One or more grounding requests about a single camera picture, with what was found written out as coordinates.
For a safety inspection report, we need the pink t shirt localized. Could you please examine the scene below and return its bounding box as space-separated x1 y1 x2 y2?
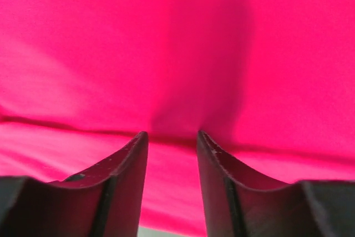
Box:
1 0 354 236

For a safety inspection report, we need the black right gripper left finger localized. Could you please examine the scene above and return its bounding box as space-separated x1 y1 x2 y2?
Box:
1 132 148 236

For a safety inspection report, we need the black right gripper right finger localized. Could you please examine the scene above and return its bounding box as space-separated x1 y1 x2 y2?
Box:
196 131 354 236

